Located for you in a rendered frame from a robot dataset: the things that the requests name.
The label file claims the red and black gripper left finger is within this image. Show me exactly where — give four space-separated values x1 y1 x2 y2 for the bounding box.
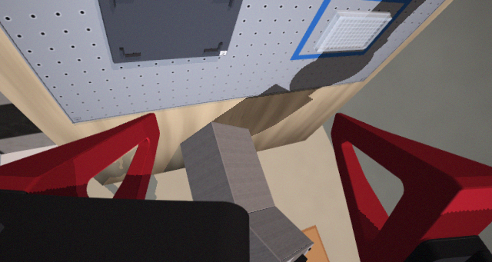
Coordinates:
0 113 160 199

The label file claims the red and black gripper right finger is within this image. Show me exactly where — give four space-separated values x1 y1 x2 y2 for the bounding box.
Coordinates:
331 113 492 262

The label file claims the white well plate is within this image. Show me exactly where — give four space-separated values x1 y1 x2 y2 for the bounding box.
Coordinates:
312 10 392 52

